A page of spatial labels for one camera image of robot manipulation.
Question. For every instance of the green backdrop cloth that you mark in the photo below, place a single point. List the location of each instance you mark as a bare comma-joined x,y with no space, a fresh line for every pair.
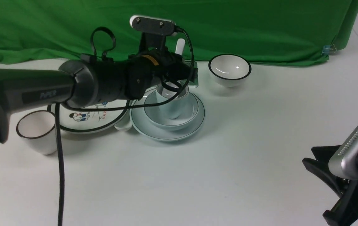
276,32

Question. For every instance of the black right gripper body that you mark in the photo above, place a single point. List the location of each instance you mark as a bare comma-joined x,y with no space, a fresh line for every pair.
345,211

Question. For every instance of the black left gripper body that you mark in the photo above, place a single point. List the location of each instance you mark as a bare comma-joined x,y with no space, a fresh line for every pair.
149,68

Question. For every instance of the white illustrated black-rimmed plate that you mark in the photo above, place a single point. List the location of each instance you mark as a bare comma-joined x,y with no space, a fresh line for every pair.
94,119

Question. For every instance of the white black-rimmed cup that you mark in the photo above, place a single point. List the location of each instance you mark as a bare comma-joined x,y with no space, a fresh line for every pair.
37,129

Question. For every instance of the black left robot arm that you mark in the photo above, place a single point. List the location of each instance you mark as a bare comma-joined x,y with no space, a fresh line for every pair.
82,83

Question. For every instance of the light blue ceramic spoon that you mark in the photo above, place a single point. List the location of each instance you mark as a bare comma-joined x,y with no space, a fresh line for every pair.
171,86

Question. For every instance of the white black-rimmed small bowl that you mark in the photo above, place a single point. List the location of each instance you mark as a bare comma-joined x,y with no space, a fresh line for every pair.
229,70

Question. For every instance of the white ceramic spoon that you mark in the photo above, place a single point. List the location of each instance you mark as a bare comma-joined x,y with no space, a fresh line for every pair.
124,124

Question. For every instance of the light blue ceramic cup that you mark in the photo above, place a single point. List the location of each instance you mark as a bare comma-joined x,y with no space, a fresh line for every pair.
174,108

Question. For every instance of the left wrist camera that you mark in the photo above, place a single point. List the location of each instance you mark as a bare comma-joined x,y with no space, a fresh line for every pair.
153,25

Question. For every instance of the light blue ceramic plate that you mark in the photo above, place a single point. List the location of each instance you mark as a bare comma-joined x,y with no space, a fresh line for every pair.
141,123

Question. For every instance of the light blue shallow bowl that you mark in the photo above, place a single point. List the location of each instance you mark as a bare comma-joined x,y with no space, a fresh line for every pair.
159,119

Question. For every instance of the silver metal tray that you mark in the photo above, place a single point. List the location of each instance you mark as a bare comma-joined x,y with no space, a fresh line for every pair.
193,84

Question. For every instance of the blue binder clip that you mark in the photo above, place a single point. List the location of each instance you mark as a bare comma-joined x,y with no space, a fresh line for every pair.
329,50

